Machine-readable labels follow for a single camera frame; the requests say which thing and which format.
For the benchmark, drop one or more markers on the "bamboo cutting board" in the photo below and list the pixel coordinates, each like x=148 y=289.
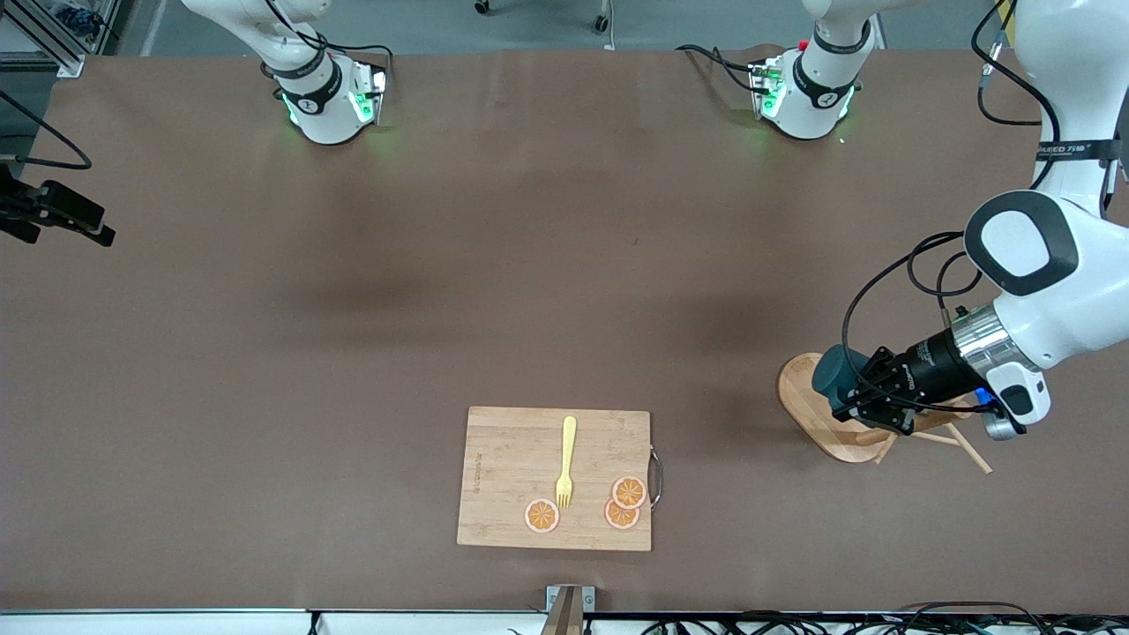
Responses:
x=512 y=476

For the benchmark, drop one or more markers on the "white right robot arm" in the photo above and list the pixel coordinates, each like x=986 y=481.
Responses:
x=317 y=97

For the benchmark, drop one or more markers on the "orange slice toy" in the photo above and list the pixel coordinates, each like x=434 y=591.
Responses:
x=629 y=491
x=617 y=519
x=542 y=516

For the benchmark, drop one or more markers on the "dark blue bundle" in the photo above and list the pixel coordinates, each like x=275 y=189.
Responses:
x=79 y=19

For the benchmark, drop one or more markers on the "aluminium frame post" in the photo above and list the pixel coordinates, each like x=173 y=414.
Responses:
x=71 y=66

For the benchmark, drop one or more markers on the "white table edge rail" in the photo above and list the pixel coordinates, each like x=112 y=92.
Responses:
x=176 y=624

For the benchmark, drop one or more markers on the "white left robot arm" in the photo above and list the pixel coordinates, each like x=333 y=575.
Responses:
x=1076 y=282

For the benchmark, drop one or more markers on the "wooden mug tree rack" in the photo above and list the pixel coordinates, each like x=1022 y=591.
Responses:
x=807 y=414

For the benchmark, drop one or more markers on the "yellow plastic fork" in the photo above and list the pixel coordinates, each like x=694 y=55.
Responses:
x=569 y=441

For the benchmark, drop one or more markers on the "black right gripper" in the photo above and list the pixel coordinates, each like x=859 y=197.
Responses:
x=63 y=206

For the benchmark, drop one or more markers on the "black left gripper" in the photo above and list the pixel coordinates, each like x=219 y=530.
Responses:
x=920 y=364

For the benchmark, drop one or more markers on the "teal cup yellow inside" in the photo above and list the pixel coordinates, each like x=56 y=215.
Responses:
x=833 y=375

